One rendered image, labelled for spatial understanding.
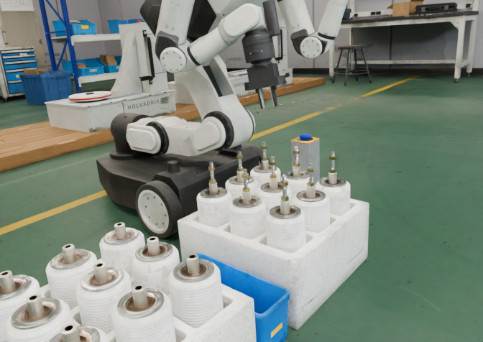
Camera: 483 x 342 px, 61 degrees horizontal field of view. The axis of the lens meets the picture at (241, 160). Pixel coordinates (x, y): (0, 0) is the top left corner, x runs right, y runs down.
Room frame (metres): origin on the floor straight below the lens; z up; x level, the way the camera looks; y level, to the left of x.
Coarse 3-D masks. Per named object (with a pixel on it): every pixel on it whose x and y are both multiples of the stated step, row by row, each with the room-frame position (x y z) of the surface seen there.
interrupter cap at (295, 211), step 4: (272, 208) 0.91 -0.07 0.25; (276, 208) 0.91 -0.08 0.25; (292, 208) 0.90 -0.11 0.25; (296, 208) 0.90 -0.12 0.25; (272, 212) 0.89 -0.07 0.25; (276, 212) 0.89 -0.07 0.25; (292, 212) 0.89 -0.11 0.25; (296, 212) 0.88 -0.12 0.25; (300, 212) 0.88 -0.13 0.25; (272, 216) 0.87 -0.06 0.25; (276, 216) 0.86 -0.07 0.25; (280, 216) 0.86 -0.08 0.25; (284, 216) 0.86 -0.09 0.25; (288, 216) 0.86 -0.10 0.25; (292, 216) 0.86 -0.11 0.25; (296, 216) 0.86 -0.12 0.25
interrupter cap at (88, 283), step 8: (88, 272) 0.67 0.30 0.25; (112, 272) 0.67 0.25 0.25; (120, 272) 0.67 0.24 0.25; (80, 280) 0.65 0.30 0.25; (88, 280) 0.65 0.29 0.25; (112, 280) 0.64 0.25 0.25; (120, 280) 0.64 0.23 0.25; (88, 288) 0.62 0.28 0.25; (96, 288) 0.62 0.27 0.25; (104, 288) 0.62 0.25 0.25
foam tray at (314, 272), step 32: (192, 224) 1.00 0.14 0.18; (224, 224) 0.99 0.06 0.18; (352, 224) 0.99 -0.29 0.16; (224, 256) 0.92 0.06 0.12; (256, 256) 0.85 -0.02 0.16; (288, 256) 0.81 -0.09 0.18; (320, 256) 0.86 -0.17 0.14; (352, 256) 1.00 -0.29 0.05; (288, 288) 0.80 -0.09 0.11; (320, 288) 0.86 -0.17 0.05; (288, 320) 0.80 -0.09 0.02
